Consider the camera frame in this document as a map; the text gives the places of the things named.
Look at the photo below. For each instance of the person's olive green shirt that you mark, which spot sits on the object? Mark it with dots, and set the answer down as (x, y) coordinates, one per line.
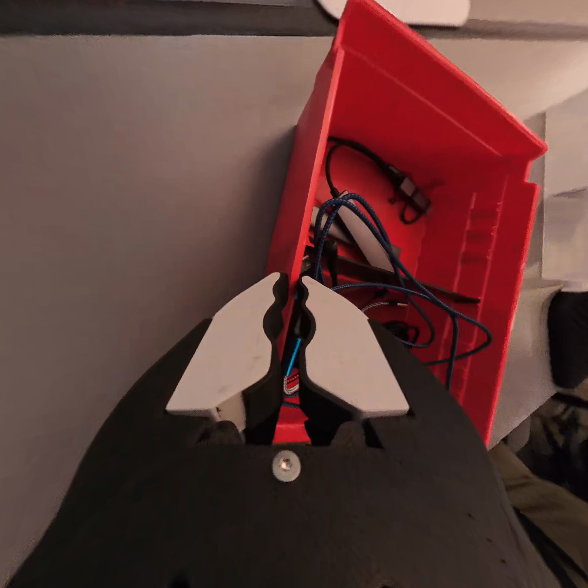
(546, 505)

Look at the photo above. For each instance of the wooden-edged sign stand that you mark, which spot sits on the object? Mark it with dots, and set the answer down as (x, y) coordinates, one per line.
(413, 9)

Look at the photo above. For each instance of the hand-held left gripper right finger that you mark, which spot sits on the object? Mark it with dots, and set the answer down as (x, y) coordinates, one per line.
(353, 358)

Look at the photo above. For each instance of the red plastic bin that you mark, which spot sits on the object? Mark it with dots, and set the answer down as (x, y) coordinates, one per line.
(413, 115)

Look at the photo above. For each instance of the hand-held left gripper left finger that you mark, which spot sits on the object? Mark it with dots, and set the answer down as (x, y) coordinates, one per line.
(225, 358)

